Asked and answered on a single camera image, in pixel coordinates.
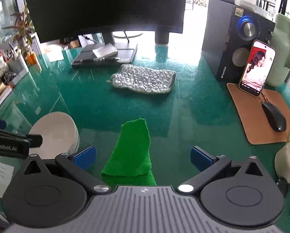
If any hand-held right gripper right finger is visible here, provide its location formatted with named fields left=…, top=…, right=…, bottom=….
left=177, top=146, right=269, bottom=194

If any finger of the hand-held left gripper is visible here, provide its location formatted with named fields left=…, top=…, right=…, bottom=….
left=0, top=126, right=43, bottom=148

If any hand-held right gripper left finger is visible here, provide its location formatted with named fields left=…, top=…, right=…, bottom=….
left=23, top=145, right=112, bottom=195

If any white bowl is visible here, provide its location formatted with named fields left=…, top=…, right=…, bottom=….
left=29, top=112, right=80, bottom=161

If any green cloth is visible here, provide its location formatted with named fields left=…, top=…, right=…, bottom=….
left=100, top=118, right=158, bottom=187

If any brown mouse pad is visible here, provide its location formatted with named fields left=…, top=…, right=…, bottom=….
left=226, top=83, right=290, bottom=145

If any orange container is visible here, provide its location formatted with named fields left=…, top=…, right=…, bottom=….
left=27, top=50, right=38, bottom=65

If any black computer mouse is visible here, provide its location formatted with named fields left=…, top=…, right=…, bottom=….
left=261, top=101, right=287, bottom=133

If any white teapot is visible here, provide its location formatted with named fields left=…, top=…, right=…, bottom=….
left=274, top=131, right=290, bottom=184

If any silver pebbled pad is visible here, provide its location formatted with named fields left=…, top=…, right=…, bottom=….
left=110, top=63, right=177, bottom=95

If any smartphone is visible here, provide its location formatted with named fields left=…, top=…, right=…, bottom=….
left=238, top=39, right=276, bottom=98

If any potted plant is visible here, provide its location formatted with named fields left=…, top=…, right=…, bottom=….
left=7, top=5, right=37, bottom=78

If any silver notebook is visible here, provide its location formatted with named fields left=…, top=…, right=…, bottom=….
left=92, top=43, right=118, bottom=58

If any black speaker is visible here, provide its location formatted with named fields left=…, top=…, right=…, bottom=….
left=202, top=0, right=276, bottom=82

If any monitor stand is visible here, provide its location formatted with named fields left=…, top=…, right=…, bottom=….
left=103, top=30, right=144, bottom=45

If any pale green kettle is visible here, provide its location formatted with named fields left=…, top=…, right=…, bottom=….
left=266, top=13, right=290, bottom=87

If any black monitor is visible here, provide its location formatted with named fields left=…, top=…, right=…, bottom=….
left=21, top=0, right=187, bottom=44

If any dark cylinder post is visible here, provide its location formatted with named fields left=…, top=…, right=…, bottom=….
left=155, top=30, right=170, bottom=45

